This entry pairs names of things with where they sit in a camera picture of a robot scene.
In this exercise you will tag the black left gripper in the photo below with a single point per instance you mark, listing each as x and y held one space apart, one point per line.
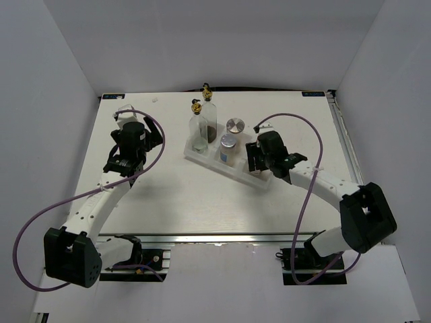
153 138

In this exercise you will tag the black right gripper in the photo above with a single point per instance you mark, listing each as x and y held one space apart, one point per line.
252 151

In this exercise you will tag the blue-label jar silver lid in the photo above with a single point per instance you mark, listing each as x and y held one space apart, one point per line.
228 145

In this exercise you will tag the white jar silver lid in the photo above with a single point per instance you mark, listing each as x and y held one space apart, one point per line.
236 126

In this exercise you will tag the clear glass bottle gold cap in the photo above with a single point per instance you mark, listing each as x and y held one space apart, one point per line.
198 128

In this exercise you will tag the glass bottle dark sauce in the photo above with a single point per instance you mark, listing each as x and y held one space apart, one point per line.
209 112

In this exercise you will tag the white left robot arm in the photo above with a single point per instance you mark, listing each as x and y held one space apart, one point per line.
73 253

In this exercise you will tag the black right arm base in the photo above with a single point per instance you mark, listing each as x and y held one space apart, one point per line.
306 267

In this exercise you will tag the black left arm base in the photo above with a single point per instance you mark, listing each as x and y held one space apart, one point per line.
126 259

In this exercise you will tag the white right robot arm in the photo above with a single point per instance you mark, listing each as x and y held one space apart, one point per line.
366 217

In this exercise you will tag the white three-compartment organizer tray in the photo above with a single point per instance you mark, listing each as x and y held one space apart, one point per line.
236 166

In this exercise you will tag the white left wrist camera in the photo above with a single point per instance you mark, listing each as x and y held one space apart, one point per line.
124 115

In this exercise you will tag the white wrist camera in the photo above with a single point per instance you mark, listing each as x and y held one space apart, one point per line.
124 115
263 128

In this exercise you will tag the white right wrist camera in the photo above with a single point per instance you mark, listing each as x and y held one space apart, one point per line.
263 128

